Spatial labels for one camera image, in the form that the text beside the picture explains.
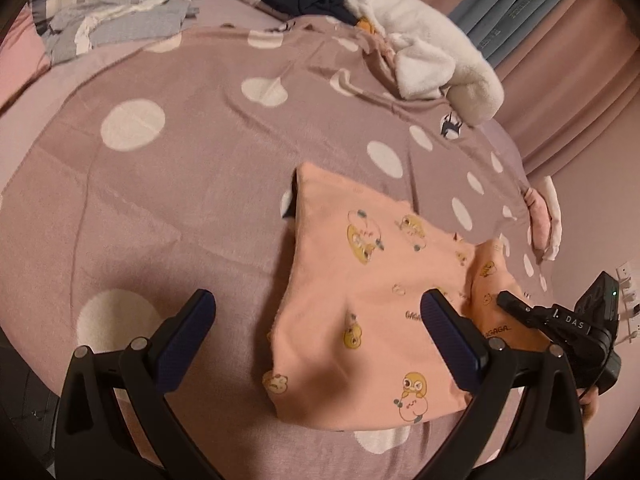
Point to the pink pillow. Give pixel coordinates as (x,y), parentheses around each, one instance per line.
(20,55)

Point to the pink and white cloth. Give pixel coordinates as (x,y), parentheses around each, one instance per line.
(540,215)

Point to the pink curtain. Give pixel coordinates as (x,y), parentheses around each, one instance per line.
(575,85)

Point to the white fluffy cloth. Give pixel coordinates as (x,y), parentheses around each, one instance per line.
(430,60)

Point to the mauve polka dot blanket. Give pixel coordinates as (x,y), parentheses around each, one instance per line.
(200,160)

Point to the white wall socket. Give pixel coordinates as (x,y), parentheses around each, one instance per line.
(624,275)

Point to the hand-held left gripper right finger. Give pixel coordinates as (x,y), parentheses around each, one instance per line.
(450,345)

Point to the blue grey curtain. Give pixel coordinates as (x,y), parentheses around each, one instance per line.
(505,10)

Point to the person's right hand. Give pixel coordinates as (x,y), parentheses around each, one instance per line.
(591,407)

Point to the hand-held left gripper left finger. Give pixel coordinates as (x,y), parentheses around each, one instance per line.
(187,340)

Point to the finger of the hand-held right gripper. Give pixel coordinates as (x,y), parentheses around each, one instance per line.
(512,304)

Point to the grey frayed cloth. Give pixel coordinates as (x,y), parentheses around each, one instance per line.
(135,20)

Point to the pink cartoon print garment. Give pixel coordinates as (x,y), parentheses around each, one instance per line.
(350,310)

